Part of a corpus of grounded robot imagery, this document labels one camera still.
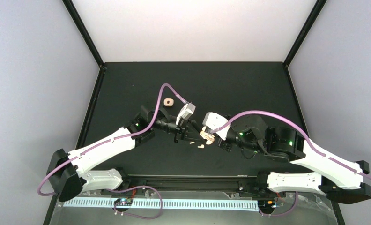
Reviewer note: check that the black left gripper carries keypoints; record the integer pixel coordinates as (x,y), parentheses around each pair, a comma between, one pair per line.
(181,130)

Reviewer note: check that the small beige square case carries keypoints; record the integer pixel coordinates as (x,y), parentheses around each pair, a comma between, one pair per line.
(168,102)

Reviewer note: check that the small green circuit board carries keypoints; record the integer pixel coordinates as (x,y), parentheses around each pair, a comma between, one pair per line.
(123,202)

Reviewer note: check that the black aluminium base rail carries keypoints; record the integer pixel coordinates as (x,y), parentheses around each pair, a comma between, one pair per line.
(255,187)

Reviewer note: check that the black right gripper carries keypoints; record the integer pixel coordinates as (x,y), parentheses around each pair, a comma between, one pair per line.
(225,146)

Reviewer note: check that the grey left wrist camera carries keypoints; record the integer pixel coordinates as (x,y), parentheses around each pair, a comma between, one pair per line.
(186,112)

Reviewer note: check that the black right frame post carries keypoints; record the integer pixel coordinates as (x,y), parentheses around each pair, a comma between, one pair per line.
(308,24)

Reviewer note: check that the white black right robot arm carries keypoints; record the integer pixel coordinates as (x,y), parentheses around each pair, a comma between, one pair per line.
(278,138)

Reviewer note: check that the black frame post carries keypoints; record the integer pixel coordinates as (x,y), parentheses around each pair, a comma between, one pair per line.
(308,24)
(71,8)

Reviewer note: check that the light blue slotted cable duct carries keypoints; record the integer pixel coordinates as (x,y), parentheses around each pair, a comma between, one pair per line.
(181,204)

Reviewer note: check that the beige earbud charging case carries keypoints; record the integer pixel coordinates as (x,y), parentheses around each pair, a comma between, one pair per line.
(208,138)

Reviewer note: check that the black left frame post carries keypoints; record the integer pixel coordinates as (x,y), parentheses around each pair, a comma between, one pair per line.
(71,8)

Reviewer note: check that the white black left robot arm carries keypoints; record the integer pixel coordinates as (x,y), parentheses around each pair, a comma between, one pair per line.
(71,173)

